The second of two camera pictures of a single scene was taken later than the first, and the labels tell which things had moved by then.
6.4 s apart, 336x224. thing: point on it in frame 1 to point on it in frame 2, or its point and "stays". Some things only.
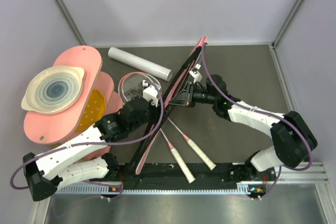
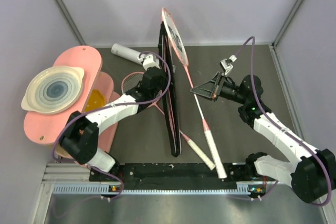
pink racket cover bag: x=143 y=149 to x=169 y=95
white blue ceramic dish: x=55 y=91 stays
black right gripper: x=180 y=99 to x=208 y=89
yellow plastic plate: x=95 y=108 stays
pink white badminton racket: x=135 y=85 to x=180 y=49
